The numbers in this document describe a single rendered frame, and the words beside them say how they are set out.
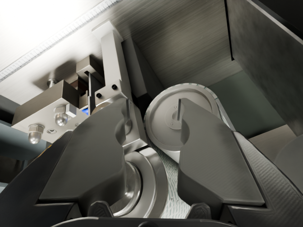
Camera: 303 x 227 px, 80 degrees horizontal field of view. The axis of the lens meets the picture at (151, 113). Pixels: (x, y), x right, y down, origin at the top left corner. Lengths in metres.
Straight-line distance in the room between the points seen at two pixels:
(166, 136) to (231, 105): 0.41
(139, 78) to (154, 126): 0.12
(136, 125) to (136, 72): 0.15
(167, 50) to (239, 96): 0.29
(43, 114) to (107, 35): 0.24
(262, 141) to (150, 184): 0.42
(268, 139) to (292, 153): 0.35
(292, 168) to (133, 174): 0.19
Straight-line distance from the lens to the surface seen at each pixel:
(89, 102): 0.44
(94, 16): 0.48
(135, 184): 0.26
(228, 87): 0.71
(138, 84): 0.37
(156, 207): 0.27
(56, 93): 0.47
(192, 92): 0.32
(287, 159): 0.27
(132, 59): 0.43
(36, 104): 0.51
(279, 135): 0.62
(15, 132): 2.16
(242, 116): 0.65
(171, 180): 0.32
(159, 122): 0.31
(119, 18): 0.48
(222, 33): 0.60
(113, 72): 0.36
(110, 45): 0.43
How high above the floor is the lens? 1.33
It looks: 36 degrees down
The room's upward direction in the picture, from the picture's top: 164 degrees clockwise
